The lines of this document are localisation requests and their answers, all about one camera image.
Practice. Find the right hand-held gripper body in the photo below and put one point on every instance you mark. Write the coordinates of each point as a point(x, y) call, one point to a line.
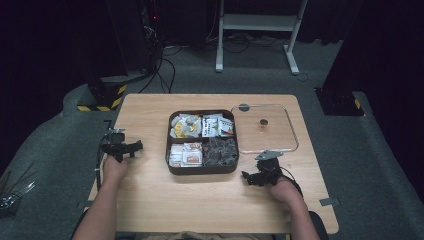
point(269, 168)

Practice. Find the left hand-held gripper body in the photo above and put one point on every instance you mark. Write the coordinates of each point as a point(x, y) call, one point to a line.
point(115, 143)

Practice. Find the person's left hand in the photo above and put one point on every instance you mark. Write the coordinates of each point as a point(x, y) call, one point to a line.
point(115, 168)

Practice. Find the person's right hand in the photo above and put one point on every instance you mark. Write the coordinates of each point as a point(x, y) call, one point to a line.
point(285, 190)

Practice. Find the clear plastic tray lid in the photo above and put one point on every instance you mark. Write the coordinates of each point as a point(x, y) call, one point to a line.
point(283, 140)

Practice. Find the pile of dark wrapped snacks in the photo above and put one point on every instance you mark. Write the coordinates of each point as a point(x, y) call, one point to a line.
point(220, 151)

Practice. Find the black yellow striped stand base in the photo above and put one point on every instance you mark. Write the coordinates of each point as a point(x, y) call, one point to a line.
point(106, 100)

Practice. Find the brown divided snack tray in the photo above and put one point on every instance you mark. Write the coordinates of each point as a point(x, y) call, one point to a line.
point(202, 170)

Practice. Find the pile of white orange packets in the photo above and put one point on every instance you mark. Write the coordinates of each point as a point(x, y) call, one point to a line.
point(186, 155)

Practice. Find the pile of yellow white packets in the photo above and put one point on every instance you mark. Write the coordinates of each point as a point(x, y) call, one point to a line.
point(185, 126)

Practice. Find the pile of white printed packets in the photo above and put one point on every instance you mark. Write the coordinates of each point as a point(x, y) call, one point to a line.
point(216, 126)

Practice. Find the grey tape strip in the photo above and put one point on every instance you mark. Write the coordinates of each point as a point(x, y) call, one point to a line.
point(329, 201)
point(85, 204)

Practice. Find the person's clothing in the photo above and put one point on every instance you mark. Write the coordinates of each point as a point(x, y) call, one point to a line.
point(200, 236)

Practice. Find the folded metal tripod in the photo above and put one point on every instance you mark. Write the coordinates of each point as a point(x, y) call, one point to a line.
point(15, 195)

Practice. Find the dark computer tower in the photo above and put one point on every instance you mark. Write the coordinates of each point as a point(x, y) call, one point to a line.
point(150, 33)

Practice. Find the white metal stand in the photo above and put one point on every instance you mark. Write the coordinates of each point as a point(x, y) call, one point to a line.
point(256, 22)

